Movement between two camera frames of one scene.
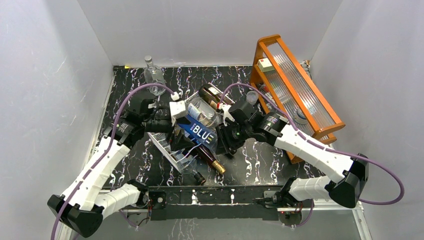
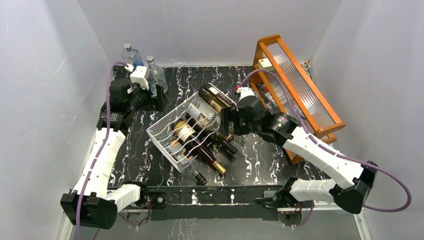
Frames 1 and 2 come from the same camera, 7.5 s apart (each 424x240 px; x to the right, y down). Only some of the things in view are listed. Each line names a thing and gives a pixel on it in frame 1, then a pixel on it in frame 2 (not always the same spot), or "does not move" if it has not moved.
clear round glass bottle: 154,74 does not move
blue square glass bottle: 198,131 to 132,56
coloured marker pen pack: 264,89 does not move
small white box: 265,65 does not move
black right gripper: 224,145 to 229,115
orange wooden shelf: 276,75 does not move
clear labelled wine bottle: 198,109 does not move
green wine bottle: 213,96 does not move
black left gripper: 180,141 to 159,102
